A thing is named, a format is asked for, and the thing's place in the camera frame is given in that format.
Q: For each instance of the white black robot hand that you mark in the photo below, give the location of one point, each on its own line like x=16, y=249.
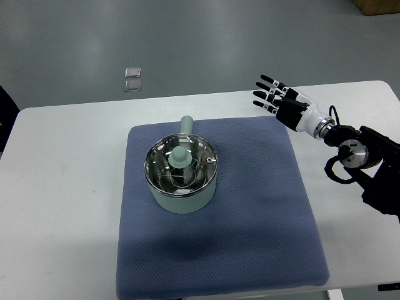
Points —
x=295, y=110

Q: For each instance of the glass lid with green knob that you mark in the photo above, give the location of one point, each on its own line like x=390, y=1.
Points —
x=181, y=165

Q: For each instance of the mint green pot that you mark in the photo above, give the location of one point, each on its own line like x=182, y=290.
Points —
x=189, y=204

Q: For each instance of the upper floor metal plate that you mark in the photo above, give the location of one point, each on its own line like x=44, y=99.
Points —
x=132, y=72

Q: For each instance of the brown cardboard box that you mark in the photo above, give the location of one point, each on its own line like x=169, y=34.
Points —
x=377, y=7

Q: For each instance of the floor metal plate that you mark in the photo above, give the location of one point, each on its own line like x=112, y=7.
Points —
x=133, y=85
x=132, y=72

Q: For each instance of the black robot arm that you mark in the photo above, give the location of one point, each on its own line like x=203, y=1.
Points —
x=364, y=156

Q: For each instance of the lower floor metal plate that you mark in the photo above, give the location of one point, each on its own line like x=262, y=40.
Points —
x=133, y=85

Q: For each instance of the blue textured mat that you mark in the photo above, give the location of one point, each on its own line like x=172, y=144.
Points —
x=258, y=231

